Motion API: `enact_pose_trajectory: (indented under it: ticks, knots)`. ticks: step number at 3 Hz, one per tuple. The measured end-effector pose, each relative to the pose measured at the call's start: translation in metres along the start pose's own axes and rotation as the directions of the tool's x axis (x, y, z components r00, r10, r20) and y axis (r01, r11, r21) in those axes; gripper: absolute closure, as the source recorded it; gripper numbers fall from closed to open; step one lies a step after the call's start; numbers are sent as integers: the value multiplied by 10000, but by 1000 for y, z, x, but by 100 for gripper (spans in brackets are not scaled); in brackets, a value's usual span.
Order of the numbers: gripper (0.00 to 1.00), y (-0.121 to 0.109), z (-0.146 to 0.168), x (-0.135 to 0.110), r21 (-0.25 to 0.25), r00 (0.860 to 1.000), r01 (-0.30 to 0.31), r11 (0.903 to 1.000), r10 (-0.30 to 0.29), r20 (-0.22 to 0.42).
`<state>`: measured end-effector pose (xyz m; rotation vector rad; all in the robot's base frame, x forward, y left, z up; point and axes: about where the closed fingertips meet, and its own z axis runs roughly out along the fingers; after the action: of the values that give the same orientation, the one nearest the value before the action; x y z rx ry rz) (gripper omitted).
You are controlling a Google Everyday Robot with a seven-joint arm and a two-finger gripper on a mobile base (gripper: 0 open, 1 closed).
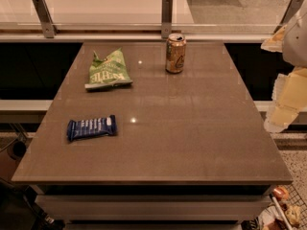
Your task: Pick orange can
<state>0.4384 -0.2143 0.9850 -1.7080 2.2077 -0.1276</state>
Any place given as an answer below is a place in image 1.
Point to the green chip bag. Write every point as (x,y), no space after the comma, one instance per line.
(108,72)

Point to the orange soda can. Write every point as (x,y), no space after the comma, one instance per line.
(175,53)

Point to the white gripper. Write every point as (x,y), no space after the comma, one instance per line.
(296,43)

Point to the glass railing panel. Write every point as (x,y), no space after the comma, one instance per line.
(204,12)

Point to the right metal railing bracket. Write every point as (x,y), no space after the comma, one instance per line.
(292,9)

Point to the blue snack bar wrapper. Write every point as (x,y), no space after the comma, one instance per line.
(83,129)

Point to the left metal railing bracket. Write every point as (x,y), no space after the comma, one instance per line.
(48,28)

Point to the metal railing bracket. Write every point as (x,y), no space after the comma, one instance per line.
(292,9)
(48,28)
(166,17)

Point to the middle metal railing bracket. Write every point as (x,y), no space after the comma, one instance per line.
(166,17)

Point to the black round object on floor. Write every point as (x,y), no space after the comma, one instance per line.
(16,150)

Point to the wire basket with snacks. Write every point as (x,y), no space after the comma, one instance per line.
(287,211)

